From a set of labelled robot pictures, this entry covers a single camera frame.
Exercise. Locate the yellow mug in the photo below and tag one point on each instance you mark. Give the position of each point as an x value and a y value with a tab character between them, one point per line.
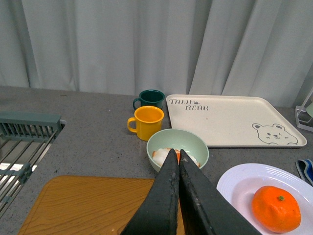
147	121

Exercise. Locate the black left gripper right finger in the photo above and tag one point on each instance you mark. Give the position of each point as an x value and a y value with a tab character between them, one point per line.
204	210

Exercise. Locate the white plate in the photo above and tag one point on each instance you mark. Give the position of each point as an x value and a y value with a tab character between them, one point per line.
239	184

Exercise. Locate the white curtain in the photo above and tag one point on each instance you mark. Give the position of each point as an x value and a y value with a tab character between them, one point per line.
260	48

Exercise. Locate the orange mandarin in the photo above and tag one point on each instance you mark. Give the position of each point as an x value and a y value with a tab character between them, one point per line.
276	209

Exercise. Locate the light green bowl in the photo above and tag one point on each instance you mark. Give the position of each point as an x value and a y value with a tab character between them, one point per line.
177	139

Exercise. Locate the beige bear tray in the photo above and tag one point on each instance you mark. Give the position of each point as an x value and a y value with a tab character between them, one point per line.
233	121

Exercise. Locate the grey blue cloth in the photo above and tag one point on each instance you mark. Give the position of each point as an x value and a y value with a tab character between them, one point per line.
305	170

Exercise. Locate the wooden cutting board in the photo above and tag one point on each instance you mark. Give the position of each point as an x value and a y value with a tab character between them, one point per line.
84	205

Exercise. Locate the green cup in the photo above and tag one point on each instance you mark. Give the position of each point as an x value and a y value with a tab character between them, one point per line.
309	110

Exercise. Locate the grey green dish rack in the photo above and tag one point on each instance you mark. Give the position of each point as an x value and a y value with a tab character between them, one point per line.
24	140

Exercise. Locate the dark green mug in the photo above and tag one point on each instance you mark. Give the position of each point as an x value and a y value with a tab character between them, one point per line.
150	98

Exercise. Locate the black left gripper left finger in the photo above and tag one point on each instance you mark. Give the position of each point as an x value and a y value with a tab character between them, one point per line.
158	214

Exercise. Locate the fake fried egg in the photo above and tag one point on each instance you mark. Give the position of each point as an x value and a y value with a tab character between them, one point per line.
160	155

